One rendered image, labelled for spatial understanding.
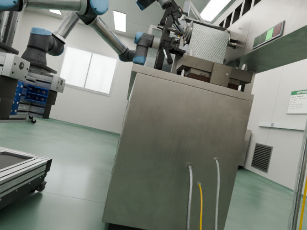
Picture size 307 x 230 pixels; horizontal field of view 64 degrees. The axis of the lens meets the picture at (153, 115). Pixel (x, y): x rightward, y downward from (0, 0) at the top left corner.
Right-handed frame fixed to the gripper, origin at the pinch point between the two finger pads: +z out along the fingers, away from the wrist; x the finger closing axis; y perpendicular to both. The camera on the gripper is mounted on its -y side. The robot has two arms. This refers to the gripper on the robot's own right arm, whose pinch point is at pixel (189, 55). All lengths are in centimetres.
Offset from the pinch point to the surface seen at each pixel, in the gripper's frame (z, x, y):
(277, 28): 29, -43, 10
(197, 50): 3.9, -0.2, 4.2
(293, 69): 262, 287, 113
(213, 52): 14.1, -0.3, 5.8
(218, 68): 12.2, -21.9, -9.2
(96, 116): -106, 556, -69
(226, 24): 31, 39, 43
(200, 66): 2.8, -19.9, -10.5
